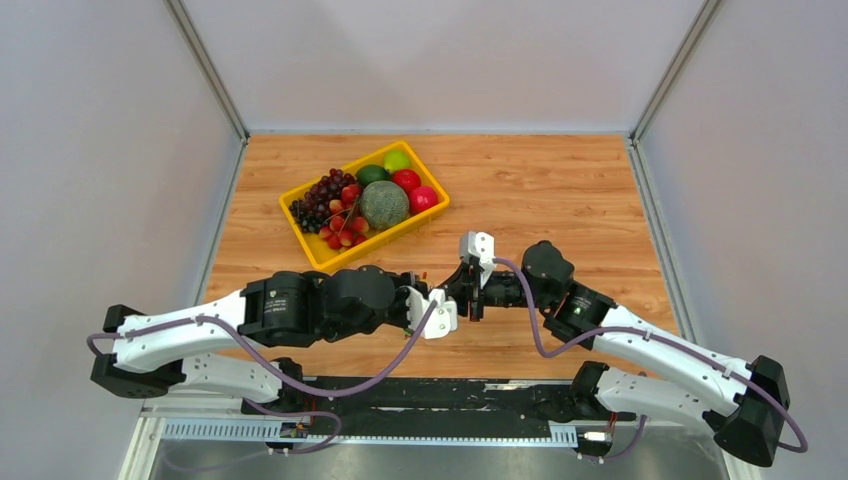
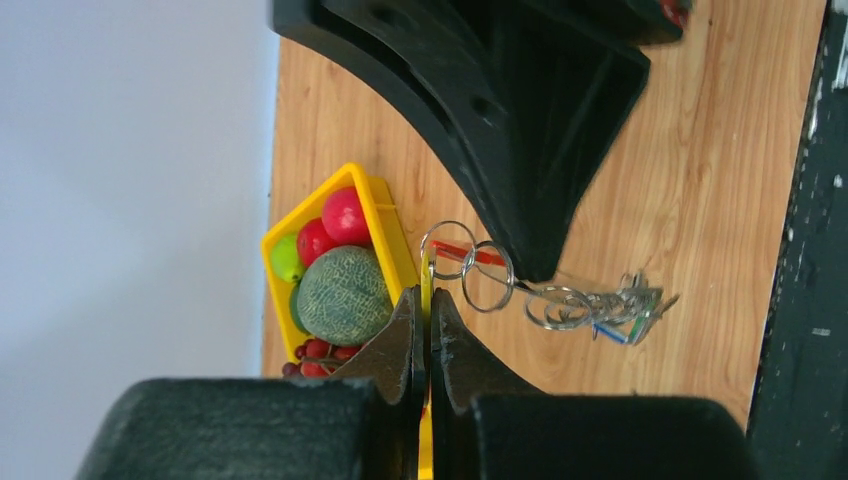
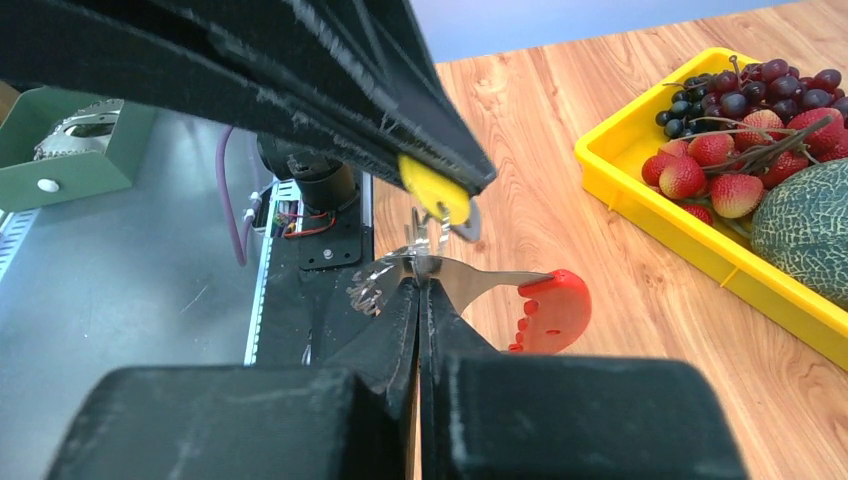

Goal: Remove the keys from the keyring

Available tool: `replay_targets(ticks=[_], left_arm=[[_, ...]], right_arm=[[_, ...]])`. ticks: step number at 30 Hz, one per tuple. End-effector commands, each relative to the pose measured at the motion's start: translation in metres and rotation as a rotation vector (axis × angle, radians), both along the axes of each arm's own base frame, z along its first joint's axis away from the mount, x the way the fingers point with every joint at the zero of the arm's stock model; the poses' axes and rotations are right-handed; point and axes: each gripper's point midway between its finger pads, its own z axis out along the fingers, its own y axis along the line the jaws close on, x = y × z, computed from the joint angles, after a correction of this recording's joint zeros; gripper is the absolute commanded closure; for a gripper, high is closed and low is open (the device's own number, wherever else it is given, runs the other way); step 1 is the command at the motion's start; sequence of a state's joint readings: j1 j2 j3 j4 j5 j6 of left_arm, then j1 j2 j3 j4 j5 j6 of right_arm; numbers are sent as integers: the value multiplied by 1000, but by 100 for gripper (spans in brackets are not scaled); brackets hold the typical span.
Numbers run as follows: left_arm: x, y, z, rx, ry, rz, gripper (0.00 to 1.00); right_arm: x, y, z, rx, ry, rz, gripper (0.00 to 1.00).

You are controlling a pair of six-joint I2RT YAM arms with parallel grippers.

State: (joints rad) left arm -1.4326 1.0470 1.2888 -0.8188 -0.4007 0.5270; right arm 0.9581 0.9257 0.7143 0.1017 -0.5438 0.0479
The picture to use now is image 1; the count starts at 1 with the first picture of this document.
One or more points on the pink red apple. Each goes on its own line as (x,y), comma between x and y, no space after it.
(422,199)

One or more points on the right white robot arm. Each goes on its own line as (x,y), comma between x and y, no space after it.
(744,404)

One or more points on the red strawberry cluster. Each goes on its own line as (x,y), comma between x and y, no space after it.
(344,226)

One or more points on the dark green lime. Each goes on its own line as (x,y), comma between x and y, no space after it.
(370,174)

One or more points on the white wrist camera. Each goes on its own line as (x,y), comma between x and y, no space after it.
(433,315)
(480,247)

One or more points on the yellow plastic tray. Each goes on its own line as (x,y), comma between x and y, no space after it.
(325,260)

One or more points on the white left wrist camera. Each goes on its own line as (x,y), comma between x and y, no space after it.
(433,315)

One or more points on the dark purple grape bunch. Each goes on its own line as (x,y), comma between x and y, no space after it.
(308,211)

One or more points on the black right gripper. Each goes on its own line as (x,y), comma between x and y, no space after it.
(465,288)

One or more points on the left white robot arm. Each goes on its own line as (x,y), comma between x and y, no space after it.
(216,346)

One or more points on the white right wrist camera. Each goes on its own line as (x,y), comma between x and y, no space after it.
(480,247)

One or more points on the green netted melon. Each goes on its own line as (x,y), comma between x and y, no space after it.
(384,204)

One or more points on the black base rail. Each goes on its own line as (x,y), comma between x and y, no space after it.
(453,408)

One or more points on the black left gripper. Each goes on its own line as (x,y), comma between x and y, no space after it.
(404,281)

